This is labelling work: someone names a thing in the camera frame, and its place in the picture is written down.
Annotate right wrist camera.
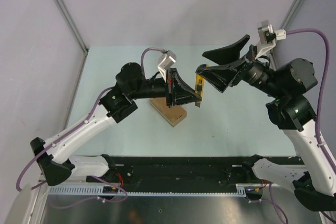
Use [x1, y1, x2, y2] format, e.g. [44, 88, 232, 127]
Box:
[255, 20, 287, 59]

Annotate grey slotted cable duct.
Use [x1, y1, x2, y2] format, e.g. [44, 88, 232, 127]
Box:
[49, 184, 246, 197]

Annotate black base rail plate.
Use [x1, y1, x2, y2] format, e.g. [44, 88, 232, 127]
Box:
[70, 155, 305, 193]

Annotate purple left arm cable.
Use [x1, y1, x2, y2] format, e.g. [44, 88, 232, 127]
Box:
[16, 47, 169, 210]

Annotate yellow utility knife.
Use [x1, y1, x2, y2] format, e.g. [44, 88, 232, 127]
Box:
[195, 64, 209, 108]

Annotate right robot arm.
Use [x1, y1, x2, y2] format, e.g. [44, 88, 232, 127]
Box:
[196, 35, 335, 212]

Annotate brown cardboard express box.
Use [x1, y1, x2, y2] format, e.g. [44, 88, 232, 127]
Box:
[149, 98, 187, 127]

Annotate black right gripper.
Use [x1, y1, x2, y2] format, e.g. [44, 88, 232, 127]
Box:
[196, 34, 286, 99]

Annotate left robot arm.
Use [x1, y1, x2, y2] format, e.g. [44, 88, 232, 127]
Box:
[30, 62, 202, 186]

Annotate left aluminium frame post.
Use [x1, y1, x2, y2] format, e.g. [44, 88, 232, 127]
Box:
[54, 0, 88, 55]

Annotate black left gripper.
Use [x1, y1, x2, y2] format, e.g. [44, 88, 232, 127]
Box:
[129, 67, 201, 108]

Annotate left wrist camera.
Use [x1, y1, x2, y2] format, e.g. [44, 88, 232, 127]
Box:
[157, 50, 176, 81]

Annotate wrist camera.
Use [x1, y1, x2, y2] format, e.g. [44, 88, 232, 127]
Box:
[157, 50, 176, 81]
[255, 20, 287, 59]

